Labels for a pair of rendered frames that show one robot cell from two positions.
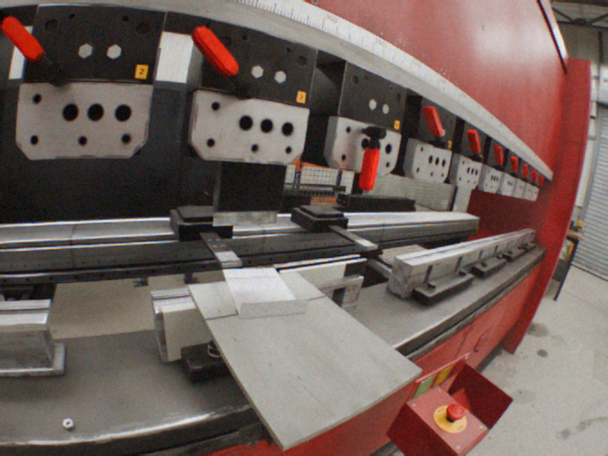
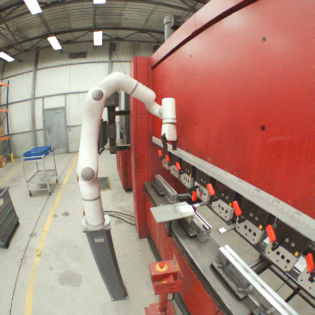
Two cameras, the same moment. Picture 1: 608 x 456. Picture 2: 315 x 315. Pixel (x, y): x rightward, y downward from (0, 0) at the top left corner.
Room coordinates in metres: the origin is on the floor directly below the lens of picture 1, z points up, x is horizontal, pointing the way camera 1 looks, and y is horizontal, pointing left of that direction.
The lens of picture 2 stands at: (0.52, -0.97, 1.65)
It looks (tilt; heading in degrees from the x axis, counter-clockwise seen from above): 15 degrees down; 109
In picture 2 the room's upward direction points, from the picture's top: straight up
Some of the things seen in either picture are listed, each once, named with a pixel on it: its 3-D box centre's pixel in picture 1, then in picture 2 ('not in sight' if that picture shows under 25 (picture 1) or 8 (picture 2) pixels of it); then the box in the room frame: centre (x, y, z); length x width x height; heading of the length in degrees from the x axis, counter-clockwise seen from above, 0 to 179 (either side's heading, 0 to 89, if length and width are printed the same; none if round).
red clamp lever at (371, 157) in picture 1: (368, 157); (195, 193); (0.44, -0.08, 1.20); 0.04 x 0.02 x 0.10; 37
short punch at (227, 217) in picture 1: (249, 192); (192, 192); (0.40, 0.08, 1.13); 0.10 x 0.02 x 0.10; 127
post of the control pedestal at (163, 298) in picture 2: not in sight; (163, 298); (0.36, -0.37, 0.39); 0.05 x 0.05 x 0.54; 30
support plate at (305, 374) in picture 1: (290, 332); (171, 211); (0.28, 0.00, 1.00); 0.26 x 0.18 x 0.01; 37
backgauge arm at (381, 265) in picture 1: (344, 253); (272, 255); (1.07, -0.17, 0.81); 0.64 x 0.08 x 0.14; 37
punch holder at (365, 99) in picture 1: (356, 121); (207, 184); (0.51, -0.06, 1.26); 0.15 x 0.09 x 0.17; 127
